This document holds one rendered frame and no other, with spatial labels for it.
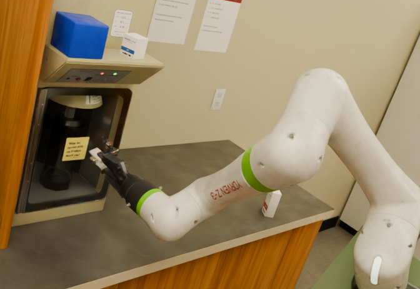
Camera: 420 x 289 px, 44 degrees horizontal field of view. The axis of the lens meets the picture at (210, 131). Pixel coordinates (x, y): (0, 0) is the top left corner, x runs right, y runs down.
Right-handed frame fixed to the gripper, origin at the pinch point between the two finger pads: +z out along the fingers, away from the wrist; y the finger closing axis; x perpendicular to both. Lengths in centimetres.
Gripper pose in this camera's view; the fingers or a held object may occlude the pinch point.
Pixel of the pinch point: (99, 158)
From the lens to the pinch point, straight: 161.2
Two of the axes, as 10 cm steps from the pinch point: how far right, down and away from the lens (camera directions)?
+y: 0.2, -8.2, -5.7
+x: -7.5, 3.7, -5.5
